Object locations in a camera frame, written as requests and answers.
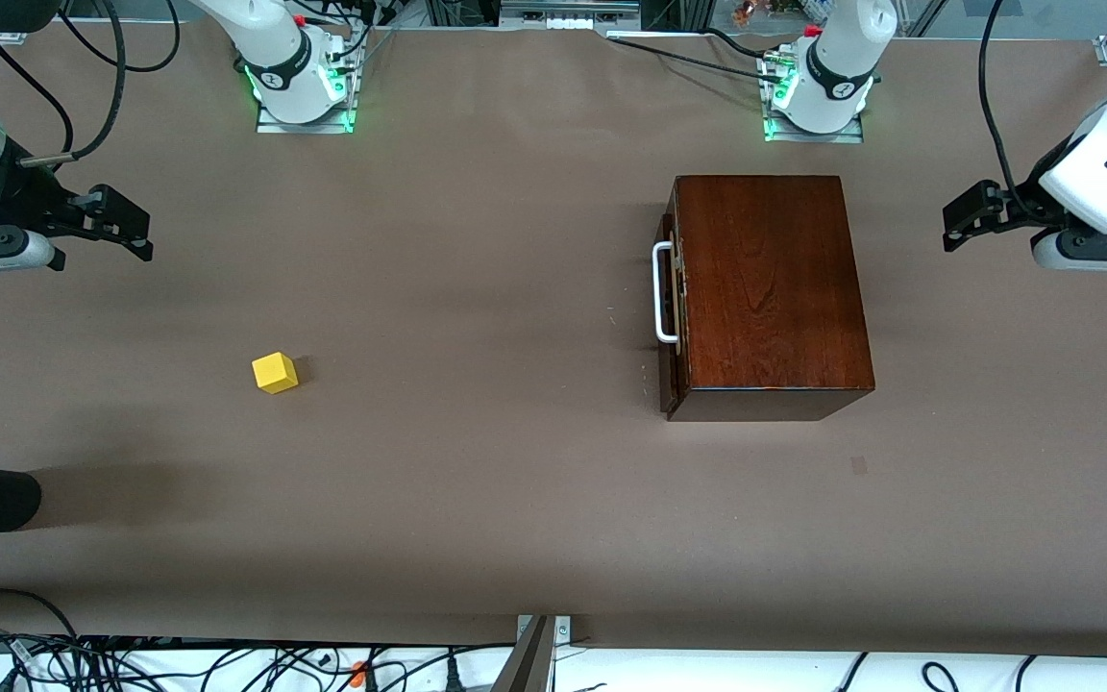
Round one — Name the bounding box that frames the yellow block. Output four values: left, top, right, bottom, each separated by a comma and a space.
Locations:
252, 352, 300, 395

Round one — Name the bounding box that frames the light wood drawer white handle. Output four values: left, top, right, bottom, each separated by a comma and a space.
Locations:
652, 211, 685, 414

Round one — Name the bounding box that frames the dark brown wooden cabinet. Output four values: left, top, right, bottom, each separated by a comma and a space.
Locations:
666, 175, 875, 422

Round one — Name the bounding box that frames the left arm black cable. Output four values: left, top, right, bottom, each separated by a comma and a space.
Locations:
980, 0, 1064, 230

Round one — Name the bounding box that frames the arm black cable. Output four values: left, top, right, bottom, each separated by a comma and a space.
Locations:
20, 0, 127, 167
980, 0, 1064, 230

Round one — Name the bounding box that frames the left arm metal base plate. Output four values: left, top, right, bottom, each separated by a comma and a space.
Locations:
765, 113, 864, 143

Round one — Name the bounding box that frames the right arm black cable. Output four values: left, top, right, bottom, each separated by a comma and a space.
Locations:
20, 0, 127, 167

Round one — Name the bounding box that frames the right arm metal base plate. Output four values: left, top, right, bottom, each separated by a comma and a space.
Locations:
256, 96, 357, 134

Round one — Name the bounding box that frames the black cable across table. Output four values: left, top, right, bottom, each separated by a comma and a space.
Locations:
606, 35, 775, 76

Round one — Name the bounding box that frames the looped black cable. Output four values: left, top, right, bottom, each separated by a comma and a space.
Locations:
0, 588, 82, 643

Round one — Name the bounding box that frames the silver aluminium rail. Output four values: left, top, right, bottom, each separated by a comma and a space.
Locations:
499, 0, 641, 20

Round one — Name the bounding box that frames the silver metal bracket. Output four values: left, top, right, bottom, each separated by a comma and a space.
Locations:
517, 615, 572, 647

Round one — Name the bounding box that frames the dark grey metal post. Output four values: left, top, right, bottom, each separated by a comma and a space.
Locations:
491, 615, 554, 692

